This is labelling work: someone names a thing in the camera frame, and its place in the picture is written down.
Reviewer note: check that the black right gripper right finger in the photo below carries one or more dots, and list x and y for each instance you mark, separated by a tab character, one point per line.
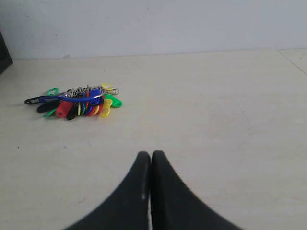
174	206

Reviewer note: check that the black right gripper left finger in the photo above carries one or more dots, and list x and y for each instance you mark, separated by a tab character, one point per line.
127	207

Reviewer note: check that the colourful key tag bunch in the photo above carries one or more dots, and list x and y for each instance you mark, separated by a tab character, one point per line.
74	102

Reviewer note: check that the black metal shelf rack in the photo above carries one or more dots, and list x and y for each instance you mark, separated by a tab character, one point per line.
5	58

